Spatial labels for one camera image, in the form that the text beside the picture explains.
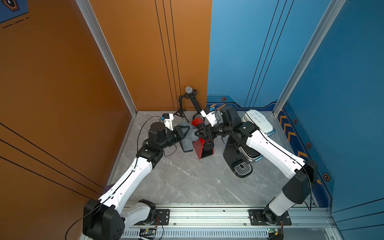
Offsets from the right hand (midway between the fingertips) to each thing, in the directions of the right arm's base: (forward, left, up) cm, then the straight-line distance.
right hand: (199, 131), depth 74 cm
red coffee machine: (+1, +1, -14) cm, 14 cm away
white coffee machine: (+12, -35, -5) cm, 37 cm away
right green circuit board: (-37, -37, -31) cm, 61 cm away
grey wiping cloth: (-7, +6, 0) cm, 9 cm away
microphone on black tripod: (+36, +7, -4) cm, 37 cm away
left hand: (+1, +5, +2) cm, 5 cm away
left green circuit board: (-39, +26, -31) cm, 56 cm away
